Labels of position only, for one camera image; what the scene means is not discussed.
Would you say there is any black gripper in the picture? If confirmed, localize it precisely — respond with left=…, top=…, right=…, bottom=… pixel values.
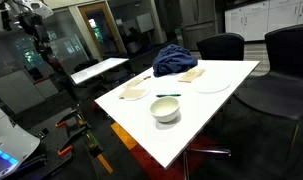
left=17, top=13, right=56, bottom=66

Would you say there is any green pen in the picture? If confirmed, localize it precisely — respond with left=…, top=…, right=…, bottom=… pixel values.
left=155, top=93, right=182, bottom=98

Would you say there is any white ceramic bowl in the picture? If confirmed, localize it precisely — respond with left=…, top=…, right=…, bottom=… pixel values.
left=149, top=96, right=181, bottom=124

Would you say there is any grey low cabinet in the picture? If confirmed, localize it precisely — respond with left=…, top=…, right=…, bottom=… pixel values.
left=0, top=69, right=47, bottom=115

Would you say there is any white background table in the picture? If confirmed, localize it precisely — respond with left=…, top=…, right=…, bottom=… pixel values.
left=70, top=57, right=130, bottom=86

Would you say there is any wooden framed door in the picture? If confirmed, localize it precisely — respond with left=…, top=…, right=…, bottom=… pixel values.
left=78, top=0, right=128, bottom=58

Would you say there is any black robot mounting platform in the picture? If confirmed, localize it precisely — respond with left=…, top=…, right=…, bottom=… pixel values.
left=10, top=106, right=105, bottom=180

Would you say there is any large brown paper napkin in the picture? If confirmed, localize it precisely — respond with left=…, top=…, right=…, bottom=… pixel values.
left=123, top=77, right=145, bottom=89

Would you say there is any brown napkin on plate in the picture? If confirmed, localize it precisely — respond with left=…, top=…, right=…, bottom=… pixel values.
left=118, top=87, right=147, bottom=100

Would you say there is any crumpled blue cloth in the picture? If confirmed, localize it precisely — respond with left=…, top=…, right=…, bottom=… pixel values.
left=152, top=44, right=199, bottom=78

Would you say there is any brown napkin beside cloth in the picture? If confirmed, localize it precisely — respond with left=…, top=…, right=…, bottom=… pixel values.
left=177, top=67, right=206, bottom=84

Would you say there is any steel refrigerator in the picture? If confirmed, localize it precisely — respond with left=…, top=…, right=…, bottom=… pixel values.
left=178, top=0, right=219, bottom=52

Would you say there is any bare white plate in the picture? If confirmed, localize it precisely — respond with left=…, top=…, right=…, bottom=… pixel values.
left=191, top=77, right=232, bottom=94

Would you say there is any black chair behind cloth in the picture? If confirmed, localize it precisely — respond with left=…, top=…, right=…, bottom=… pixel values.
left=196, top=32, right=245, bottom=62

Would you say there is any chrome table base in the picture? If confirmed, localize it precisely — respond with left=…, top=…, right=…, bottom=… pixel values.
left=181, top=147, right=233, bottom=180

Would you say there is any white cabinet row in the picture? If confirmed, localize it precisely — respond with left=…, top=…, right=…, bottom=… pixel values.
left=224, top=0, right=303, bottom=42

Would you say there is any black chair with metal legs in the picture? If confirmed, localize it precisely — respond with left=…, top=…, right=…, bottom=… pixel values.
left=232, top=22, right=303, bottom=158

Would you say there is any black clamp orange handle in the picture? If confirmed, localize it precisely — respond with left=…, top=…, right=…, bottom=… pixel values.
left=54, top=108, right=89, bottom=129
left=56, top=123, right=94, bottom=158

